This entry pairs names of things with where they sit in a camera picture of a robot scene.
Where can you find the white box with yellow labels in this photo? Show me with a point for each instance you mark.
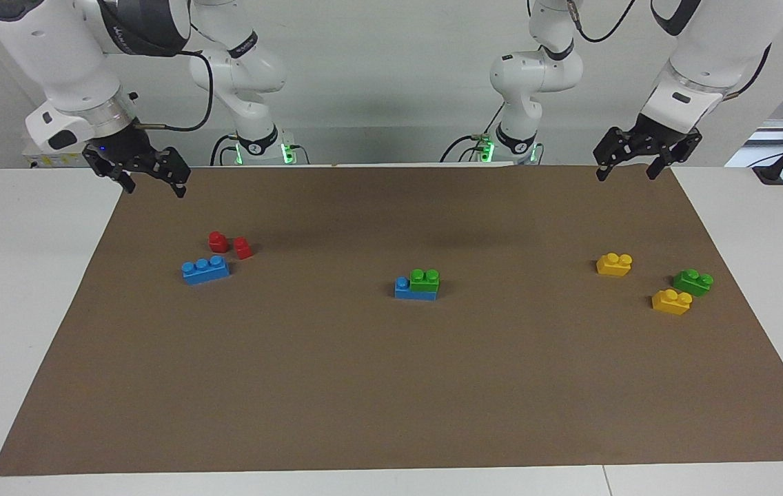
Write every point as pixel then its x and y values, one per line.
pixel 47 160

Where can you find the yellow two-stud toy block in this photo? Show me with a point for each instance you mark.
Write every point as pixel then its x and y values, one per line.
pixel 613 266
pixel 670 303

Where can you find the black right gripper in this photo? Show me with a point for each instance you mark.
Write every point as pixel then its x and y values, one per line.
pixel 126 148

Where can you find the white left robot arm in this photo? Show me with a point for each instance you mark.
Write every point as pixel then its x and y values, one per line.
pixel 695 62

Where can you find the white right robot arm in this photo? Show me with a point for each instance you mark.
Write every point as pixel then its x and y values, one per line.
pixel 67 62

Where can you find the red one-stud toy block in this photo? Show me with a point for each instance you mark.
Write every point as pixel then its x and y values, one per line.
pixel 218 242
pixel 243 249

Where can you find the green two-stud toy block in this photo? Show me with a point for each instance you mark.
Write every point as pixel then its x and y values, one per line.
pixel 691 284
pixel 424 281

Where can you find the brown table mat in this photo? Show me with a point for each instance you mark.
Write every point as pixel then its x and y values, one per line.
pixel 391 386

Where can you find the blue three-stud toy block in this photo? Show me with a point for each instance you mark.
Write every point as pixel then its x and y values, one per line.
pixel 405 293
pixel 205 272

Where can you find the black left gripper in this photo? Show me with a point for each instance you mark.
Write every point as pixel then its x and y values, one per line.
pixel 653 138

